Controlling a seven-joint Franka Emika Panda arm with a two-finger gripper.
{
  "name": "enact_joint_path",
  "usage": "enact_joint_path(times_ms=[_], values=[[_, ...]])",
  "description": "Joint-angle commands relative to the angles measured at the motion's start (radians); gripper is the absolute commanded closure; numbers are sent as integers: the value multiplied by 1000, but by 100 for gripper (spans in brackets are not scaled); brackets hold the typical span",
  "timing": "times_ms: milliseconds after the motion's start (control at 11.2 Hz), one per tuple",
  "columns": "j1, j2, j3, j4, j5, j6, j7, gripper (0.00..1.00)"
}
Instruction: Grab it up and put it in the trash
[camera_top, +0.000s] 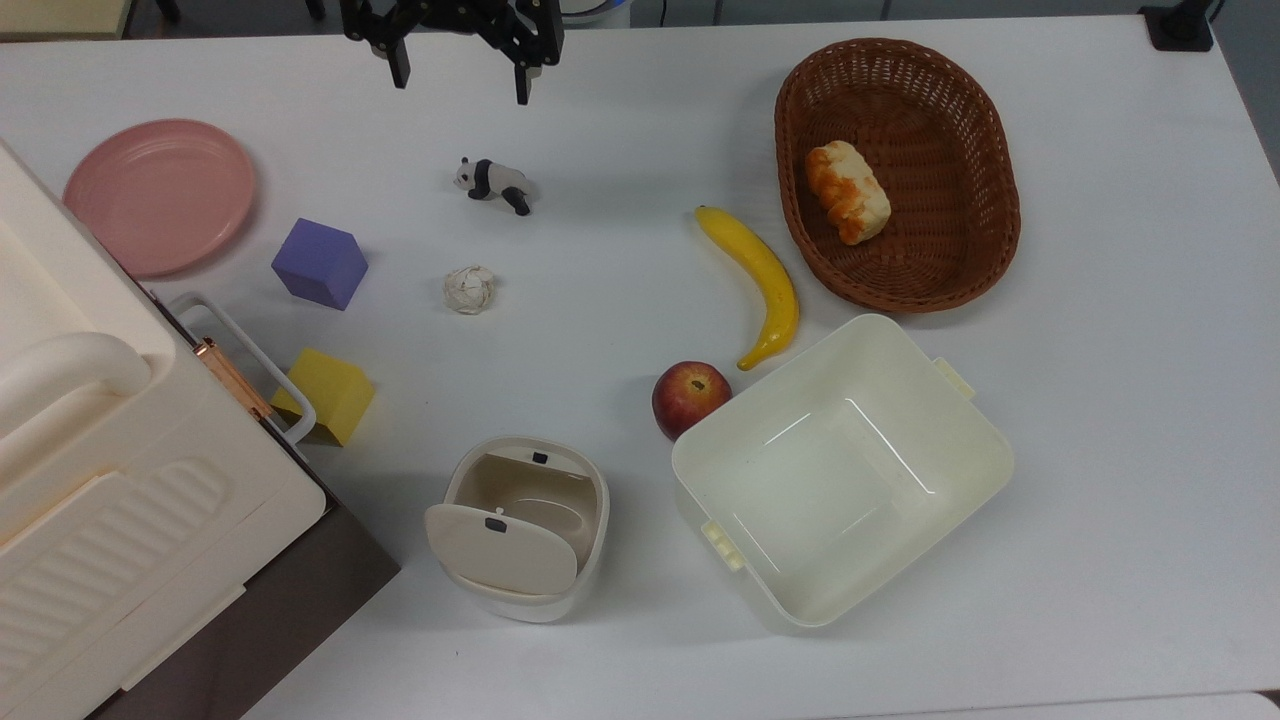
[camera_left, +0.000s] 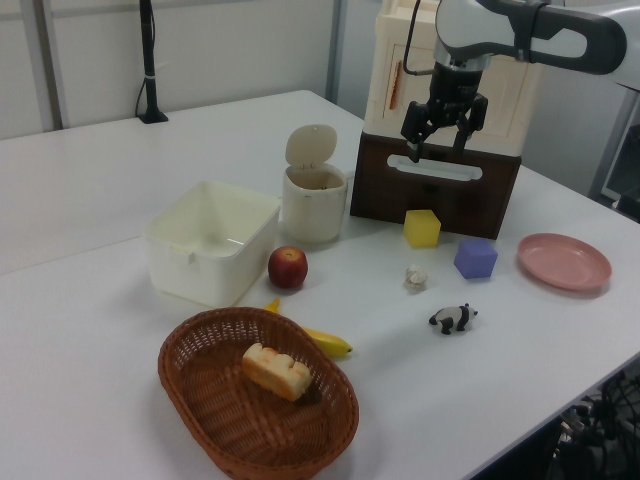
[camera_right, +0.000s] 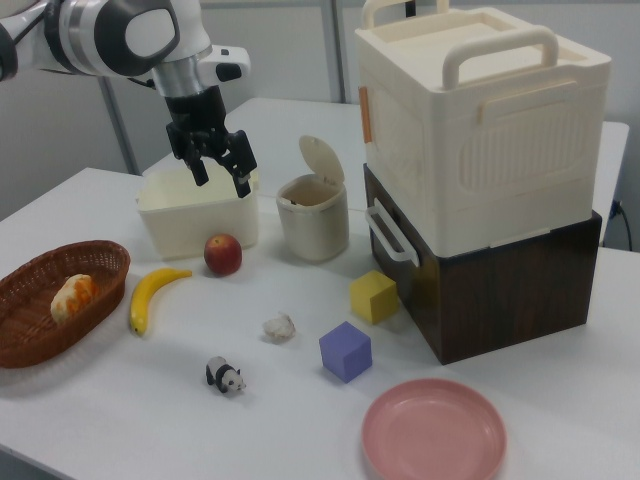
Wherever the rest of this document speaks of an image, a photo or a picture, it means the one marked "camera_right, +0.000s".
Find bread roll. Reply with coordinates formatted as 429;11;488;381
50;272;100;326

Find white paper ball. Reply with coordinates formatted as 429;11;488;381
261;311;297;345

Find pink plastic plate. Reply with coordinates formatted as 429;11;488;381
361;378;508;480

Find dark brown drawer box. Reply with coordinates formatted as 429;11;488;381
362;162;603;367

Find red apple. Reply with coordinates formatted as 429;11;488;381
203;233;244;277

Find small panda toy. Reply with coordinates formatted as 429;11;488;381
204;355;248;398

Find white rectangular plastic bin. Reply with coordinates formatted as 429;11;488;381
137;167;262;260

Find purple foam cube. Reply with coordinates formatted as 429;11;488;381
318;321;374;386

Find yellow foam cube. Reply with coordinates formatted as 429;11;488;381
349;270;400;326

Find beige trash can with lid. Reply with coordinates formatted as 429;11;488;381
275;134;350;263

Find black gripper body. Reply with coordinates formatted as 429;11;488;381
164;84;247;162

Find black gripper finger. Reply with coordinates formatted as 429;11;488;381
219;130;259;200
185;144;210;188

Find brown wicker basket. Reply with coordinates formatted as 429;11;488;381
0;239;132;370

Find yellow banana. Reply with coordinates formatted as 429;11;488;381
129;268;194;338

